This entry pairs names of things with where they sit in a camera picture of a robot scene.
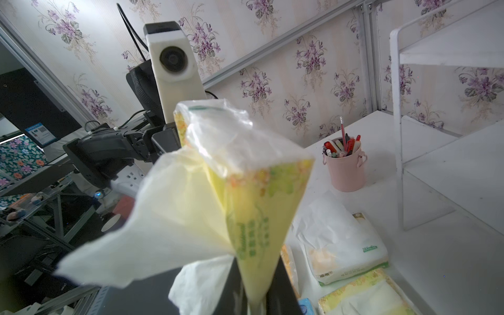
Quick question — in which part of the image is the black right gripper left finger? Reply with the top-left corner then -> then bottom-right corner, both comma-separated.
90,257 -> 245,315

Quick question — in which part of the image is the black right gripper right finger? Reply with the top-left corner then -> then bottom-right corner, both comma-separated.
266,257 -> 303,315

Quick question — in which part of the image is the blue cartoon tissue pack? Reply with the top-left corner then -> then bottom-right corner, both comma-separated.
298,298 -> 316,315

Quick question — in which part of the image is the orange tissue pack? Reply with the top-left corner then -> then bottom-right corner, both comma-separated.
280,244 -> 301,299

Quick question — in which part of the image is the white green tissue pack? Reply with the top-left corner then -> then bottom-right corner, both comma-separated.
292,192 -> 389,286

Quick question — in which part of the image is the yellow floral tissue pack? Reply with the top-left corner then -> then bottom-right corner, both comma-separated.
318,268 -> 420,314

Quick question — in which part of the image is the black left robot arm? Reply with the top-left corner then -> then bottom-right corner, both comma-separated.
63,60 -> 181,188

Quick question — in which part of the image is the white two-tier shelf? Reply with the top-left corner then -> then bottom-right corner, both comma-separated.
377,1 -> 503,235

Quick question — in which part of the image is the pink pen holder cup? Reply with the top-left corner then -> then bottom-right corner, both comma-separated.
322,139 -> 368,192

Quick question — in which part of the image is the red marker pen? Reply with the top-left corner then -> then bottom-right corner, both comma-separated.
346,135 -> 361,156

